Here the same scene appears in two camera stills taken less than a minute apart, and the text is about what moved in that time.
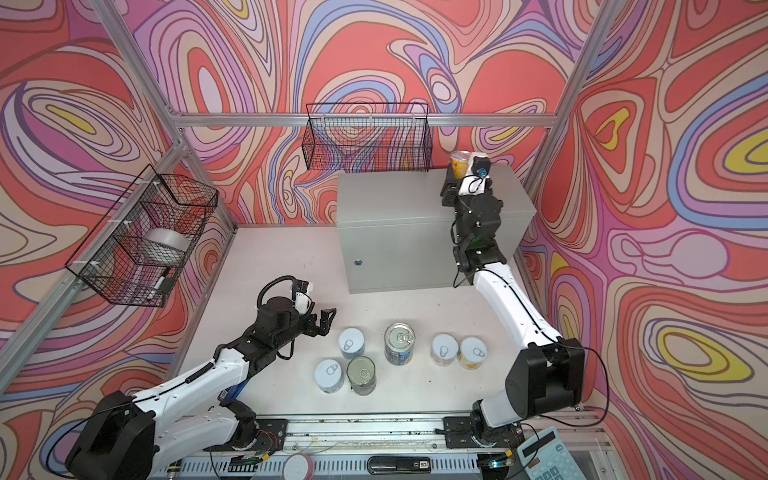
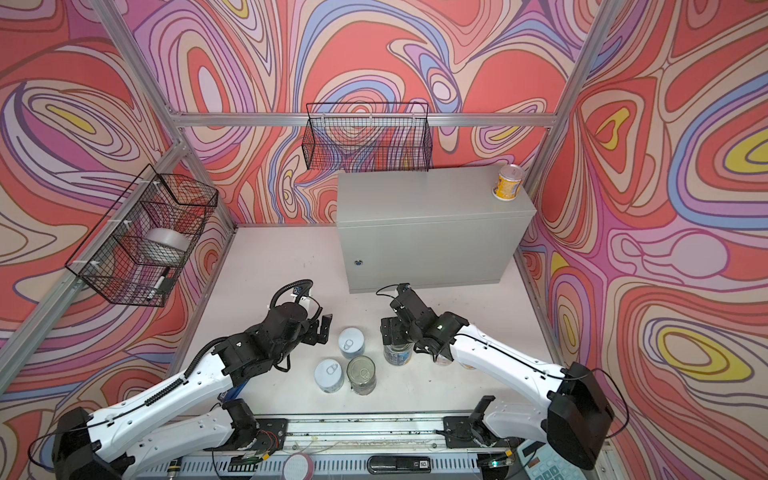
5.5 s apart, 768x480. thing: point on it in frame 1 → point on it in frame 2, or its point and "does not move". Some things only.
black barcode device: (399, 465) does not move
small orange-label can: (460, 161) → (510, 178)
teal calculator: (545, 457) does not move
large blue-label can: (399, 340) does not move
